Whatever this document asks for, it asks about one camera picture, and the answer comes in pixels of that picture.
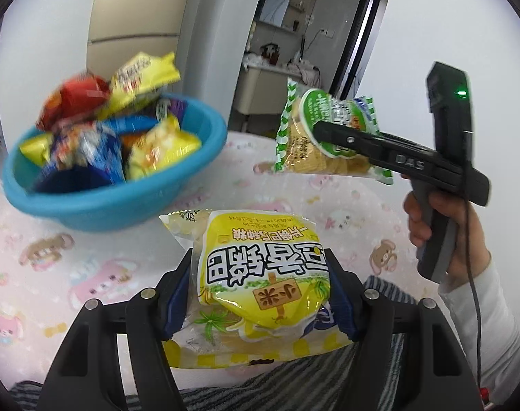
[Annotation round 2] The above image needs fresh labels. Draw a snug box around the green cracker packet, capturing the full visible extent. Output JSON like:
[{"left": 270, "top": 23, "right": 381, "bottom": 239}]
[{"left": 274, "top": 78, "right": 394, "bottom": 186}]

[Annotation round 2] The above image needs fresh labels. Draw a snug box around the yellow rice cracker packet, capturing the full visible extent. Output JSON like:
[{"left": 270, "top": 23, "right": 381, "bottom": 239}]
[{"left": 159, "top": 209, "right": 355, "bottom": 370}]

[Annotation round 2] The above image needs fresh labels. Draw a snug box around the purple snack packet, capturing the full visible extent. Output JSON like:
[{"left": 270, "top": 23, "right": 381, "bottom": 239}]
[{"left": 155, "top": 98, "right": 189, "bottom": 127}]

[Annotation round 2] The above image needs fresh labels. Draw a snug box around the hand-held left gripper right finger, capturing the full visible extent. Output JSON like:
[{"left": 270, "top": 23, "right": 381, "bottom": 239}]
[{"left": 327, "top": 260, "right": 487, "bottom": 411}]

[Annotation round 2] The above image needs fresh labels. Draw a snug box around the person's right hand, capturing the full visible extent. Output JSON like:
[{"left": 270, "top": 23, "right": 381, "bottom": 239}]
[{"left": 403, "top": 190, "right": 493, "bottom": 289}]

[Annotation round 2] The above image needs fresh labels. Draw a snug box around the gold refrigerator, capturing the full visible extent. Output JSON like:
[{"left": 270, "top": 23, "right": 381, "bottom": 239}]
[{"left": 86, "top": 0, "right": 203, "bottom": 90}]

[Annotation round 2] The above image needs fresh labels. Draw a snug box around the blue red-print snack packet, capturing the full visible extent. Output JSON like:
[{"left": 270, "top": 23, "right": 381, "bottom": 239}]
[{"left": 31, "top": 121, "right": 128, "bottom": 193}]

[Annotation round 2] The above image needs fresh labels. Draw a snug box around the person's right forearm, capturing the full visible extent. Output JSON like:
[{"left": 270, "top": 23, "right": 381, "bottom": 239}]
[{"left": 437, "top": 261, "right": 520, "bottom": 400}]

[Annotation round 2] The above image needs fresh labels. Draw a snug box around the small gold snack packet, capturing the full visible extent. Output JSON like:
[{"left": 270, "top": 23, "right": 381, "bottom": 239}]
[{"left": 19, "top": 133, "right": 55, "bottom": 167}]

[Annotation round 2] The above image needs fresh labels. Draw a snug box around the blue and orange snack packet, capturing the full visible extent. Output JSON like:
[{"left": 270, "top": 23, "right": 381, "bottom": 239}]
[{"left": 103, "top": 113, "right": 160, "bottom": 148}]

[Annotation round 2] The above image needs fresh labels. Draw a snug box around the pink printed tablecloth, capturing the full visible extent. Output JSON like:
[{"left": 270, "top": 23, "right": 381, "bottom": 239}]
[{"left": 0, "top": 128, "right": 420, "bottom": 395}]

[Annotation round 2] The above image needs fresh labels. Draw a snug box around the beige vanity cabinet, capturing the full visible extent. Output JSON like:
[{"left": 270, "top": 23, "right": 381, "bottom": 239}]
[{"left": 232, "top": 62, "right": 307, "bottom": 133}]

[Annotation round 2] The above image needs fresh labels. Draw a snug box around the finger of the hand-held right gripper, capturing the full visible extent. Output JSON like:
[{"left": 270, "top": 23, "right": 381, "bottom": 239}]
[{"left": 313, "top": 120, "right": 389, "bottom": 166}]

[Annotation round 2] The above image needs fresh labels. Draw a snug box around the blue plastic basin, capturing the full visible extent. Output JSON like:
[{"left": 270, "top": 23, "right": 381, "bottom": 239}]
[{"left": 2, "top": 93, "right": 228, "bottom": 233}]

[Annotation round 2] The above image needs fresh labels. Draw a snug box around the dark door frame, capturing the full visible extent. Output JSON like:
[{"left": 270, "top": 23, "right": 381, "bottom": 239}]
[{"left": 329, "top": 0, "right": 392, "bottom": 100}]

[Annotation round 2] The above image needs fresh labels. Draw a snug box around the red snack packet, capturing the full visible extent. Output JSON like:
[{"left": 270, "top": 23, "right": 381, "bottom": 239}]
[{"left": 36, "top": 74, "right": 112, "bottom": 133}]

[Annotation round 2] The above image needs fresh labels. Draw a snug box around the grey striped cloth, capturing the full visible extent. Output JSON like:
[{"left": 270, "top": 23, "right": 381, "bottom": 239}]
[{"left": 9, "top": 276, "right": 458, "bottom": 411}]

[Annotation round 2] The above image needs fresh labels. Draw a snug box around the black cable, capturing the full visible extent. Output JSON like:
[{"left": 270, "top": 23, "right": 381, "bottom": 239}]
[{"left": 463, "top": 130, "right": 486, "bottom": 388}]

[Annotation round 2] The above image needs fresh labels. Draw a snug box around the yellow red-print snack packet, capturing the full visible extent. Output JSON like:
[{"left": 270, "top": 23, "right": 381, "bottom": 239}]
[{"left": 98, "top": 51, "right": 181, "bottom": 121}]

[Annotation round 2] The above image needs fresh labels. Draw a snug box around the yellow chips snack packet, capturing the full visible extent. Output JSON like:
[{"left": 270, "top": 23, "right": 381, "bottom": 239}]
[{"left": 125, "top": 115, "right": 202, "bottom": 181}]

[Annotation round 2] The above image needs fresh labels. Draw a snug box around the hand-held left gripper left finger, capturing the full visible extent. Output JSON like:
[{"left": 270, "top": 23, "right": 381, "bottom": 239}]
[{"left": 34, "top": 249, "right": 194, "bottom": 411}]

